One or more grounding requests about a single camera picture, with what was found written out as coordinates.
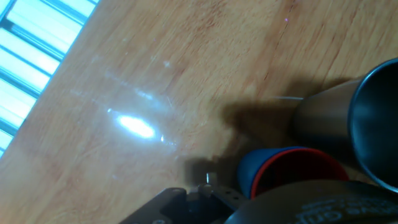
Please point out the red plastic cup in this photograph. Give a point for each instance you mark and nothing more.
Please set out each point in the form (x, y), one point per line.
(295, 168)

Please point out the blue plastic cup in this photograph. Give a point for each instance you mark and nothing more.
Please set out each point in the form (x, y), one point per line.
(247, 169)

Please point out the stainless steel cup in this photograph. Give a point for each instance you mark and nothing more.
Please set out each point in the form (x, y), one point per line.
(326, 118)

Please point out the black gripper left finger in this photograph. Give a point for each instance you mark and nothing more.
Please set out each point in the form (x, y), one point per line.
(174, 203)

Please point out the wooden work board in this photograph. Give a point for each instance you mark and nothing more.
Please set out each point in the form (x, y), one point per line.
(186, 77)

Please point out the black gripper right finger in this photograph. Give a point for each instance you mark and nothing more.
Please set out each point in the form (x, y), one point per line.
(311, 205)

